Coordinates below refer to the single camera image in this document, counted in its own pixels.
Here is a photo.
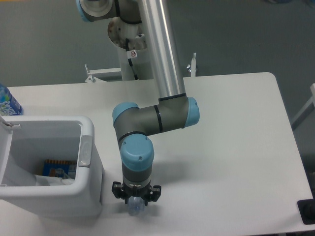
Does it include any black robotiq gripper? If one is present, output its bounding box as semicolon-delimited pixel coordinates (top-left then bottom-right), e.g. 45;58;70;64
111;181;161;206

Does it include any crushed clear plastic bottle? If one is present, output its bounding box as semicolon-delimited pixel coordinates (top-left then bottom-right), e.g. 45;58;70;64
127;196;145;216

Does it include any white paper wrapper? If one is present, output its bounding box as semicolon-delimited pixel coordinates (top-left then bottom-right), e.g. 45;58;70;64
35;175;75;186

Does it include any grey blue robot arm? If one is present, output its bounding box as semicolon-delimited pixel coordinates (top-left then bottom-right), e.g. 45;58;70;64
76;0;200;208

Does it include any white plastic trash can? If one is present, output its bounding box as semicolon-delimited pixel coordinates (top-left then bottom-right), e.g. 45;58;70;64
0;116;103;217

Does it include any blue orange snack packet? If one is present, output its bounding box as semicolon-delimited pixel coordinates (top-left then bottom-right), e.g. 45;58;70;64
42;159;77;179

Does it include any blue labelled water bottle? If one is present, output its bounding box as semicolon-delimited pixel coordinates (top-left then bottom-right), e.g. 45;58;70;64
0;84;24;116

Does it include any black clamp at table edge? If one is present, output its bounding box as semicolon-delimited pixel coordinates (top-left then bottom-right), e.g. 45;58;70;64
297;199;315;225

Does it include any white metal stand leg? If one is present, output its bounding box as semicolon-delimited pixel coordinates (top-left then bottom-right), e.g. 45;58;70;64
290;84;315;131

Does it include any white metal bracket frame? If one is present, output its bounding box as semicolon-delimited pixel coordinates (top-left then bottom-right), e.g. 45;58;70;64
85;52;198;83

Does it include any black cable on pedestal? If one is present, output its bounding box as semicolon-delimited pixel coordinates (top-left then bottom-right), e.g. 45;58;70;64
125;38;139;81

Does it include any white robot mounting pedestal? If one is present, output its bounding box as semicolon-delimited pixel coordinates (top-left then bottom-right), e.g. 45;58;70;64
108;17;154;81

